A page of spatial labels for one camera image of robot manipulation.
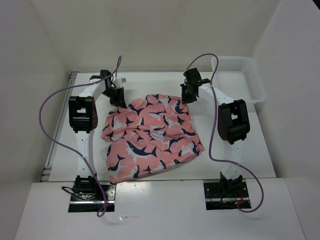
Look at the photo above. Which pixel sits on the white plastic mesh basket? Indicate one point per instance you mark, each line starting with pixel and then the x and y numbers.
pixel 238 77

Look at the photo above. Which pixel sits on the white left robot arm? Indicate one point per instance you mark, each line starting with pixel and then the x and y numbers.
pixel 83 120

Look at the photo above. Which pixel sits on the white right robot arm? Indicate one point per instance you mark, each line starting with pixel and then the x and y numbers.
pixel 231 121

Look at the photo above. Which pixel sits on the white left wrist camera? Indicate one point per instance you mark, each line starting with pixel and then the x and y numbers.
pixel 119 81

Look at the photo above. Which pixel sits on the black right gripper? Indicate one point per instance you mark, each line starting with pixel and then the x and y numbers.
pixel 185 99

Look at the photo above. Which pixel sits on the pink shark print shorts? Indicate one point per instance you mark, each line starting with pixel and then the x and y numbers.
pixel 152 135

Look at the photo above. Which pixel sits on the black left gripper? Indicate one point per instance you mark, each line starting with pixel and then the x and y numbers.
pixel 119 101

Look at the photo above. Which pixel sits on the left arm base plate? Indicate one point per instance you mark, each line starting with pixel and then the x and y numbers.
pixel 88 198

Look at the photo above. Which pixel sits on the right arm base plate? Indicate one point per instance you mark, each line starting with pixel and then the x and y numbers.
pixel 215 199

